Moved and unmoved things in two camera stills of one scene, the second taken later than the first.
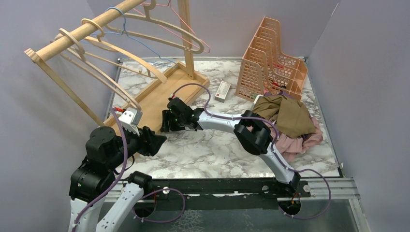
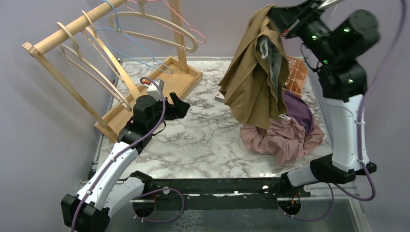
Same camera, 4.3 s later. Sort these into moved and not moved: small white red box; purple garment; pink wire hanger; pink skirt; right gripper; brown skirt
Moved: right gripper; pink wire hanger; brown skirt; purple garment
Not moved: small white red box; pink skirt
